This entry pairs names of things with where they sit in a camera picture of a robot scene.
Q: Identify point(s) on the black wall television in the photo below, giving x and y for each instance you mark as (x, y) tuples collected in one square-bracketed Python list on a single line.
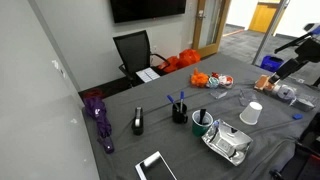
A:
[(146, 9)]

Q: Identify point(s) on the black pen cup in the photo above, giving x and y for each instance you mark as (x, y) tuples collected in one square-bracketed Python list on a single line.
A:
[(179, 117)]

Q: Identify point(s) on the white framed tablet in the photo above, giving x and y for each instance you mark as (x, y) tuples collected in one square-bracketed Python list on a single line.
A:
[(156, 168)]

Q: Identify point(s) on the orange sponge block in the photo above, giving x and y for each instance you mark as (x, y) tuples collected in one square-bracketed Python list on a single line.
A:
[(261, 82)]

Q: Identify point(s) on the orange crumpled plastic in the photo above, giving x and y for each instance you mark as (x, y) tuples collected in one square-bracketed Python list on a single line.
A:
[(199, 80)]

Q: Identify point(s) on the blue bin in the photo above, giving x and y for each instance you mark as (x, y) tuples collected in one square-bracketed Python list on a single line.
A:
[(271, 63)]

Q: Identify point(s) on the white plastic box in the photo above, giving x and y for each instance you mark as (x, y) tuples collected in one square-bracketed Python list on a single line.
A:
[(303, 104)]

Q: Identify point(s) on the white paper cup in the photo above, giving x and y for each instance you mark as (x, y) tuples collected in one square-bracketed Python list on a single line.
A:
[(250, 114)]

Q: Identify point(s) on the green mug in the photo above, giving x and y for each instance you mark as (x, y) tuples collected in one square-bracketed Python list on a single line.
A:
[(197, 129)]

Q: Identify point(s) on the black camera on tripod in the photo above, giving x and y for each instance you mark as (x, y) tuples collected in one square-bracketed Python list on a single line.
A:
[(308, 50)]

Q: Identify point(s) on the blue pen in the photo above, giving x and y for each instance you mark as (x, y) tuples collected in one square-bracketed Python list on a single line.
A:
[(182, 97), (172, 100)]

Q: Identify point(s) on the small blue object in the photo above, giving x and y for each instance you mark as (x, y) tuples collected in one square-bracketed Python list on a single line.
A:
[(297, 116)]

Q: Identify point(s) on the small red plastic piece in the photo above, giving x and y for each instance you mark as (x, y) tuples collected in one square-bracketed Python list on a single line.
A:
[(215, 75)]

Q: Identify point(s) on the wooden glass door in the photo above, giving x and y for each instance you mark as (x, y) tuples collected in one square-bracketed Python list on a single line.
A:
[(197, 33)]

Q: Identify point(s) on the grey tablecloth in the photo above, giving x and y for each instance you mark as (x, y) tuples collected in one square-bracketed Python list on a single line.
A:
[(160, 146)]

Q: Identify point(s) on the teal tape roll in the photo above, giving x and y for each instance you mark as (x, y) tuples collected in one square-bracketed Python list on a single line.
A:
[(212, 82)]

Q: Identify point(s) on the silver foil bag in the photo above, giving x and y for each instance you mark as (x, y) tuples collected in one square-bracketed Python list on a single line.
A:
[(230, 141)]

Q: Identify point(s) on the orange bag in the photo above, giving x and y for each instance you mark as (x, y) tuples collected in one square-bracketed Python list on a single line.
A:
[(171, 65), (189, 57)]

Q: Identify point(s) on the white tape roll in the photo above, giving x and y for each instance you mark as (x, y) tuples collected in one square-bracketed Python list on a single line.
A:
[(286, 92)]

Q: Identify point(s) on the black marker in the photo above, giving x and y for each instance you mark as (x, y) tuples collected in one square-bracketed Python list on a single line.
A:
[(202, 116)]

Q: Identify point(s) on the yellow wooden door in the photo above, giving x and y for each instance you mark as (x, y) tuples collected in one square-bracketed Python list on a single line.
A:
[(263, 16)]

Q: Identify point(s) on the black office chair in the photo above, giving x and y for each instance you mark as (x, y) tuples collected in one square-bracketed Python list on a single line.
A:
[(133, 51)]

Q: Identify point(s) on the grey metal partition post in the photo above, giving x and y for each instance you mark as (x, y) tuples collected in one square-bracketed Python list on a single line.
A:
[(270, 31)]

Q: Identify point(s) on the white paper sheet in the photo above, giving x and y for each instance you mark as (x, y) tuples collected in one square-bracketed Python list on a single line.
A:
[(148, 74)]

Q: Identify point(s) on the black tape dispenser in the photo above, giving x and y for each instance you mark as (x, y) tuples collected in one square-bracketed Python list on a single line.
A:
[(138, 121)]

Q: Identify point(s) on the dark red bag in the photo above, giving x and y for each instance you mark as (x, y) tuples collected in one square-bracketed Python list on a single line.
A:
[(93, 93)]

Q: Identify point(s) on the purple folded umbrella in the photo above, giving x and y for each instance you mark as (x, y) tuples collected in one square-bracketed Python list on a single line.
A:
[(100, 116)]

